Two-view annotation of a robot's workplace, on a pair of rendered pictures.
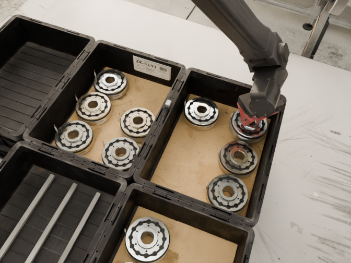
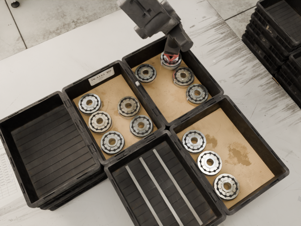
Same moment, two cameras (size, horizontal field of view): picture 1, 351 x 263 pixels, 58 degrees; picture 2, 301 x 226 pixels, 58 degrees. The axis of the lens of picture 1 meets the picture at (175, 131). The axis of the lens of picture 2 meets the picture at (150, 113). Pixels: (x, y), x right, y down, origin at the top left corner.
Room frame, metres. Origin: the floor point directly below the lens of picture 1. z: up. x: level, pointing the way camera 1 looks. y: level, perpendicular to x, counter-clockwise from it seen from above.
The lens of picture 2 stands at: (0.09, 0.41, 1.96)
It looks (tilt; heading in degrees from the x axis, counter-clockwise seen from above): 66 degrees down; 314
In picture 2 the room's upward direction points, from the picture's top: 2 degrees counter-clockwise
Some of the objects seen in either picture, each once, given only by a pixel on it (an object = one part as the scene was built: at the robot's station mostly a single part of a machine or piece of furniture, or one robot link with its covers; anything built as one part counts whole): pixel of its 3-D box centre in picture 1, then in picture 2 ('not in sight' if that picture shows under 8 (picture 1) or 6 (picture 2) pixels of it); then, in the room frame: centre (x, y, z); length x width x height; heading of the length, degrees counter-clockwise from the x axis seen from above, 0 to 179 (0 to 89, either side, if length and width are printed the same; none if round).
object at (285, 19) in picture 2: not in sight; (278, 36); (0.27, -1.16, 0.37); 0.40 x 0.30 x 0.45; 160
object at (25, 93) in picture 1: (24, 81); (51, 148); (0.62, 0.47, 0.87); 0.40 x 0.30 x 0.11; 163
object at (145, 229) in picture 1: (147, 238); (194, 140); (0.19, 0.04, 0.86); 0.05 x 0.05 x 0.01
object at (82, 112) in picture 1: (93, 105); (100, 121); (0.56, 0.25, 0.86); 0.10 x 0.10 x 0.01
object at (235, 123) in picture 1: (249, 122); (171, 57); (0.53, -0.21, 0.88); 0.10 x 0.10 x 0.01
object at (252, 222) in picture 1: (216, 136); (171, 76); (0.45, -0.11, 0.92); 0.40 x 0.30 x 0.02; 163
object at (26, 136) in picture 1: (112, 101); (112, 108); (0.54, 0.18, 0.92); 0.40 x 0.30 x 0.02; 163
